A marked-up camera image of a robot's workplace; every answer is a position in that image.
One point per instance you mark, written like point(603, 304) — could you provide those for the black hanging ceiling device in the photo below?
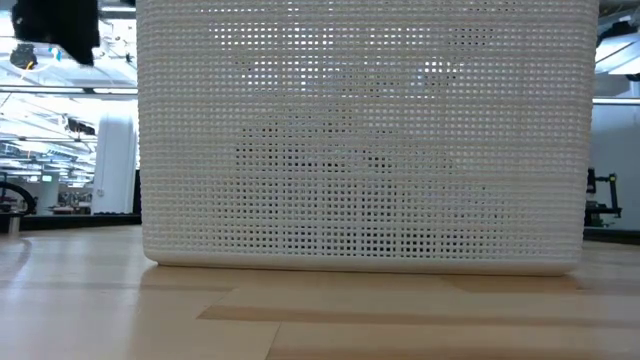
point(23, 56)

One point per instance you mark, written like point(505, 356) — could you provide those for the white round pillar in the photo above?
point(114, 165)

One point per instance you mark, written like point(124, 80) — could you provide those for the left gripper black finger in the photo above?
point(88, 55)

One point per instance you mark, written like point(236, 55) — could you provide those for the black clamp stand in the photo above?
point(602, 197)

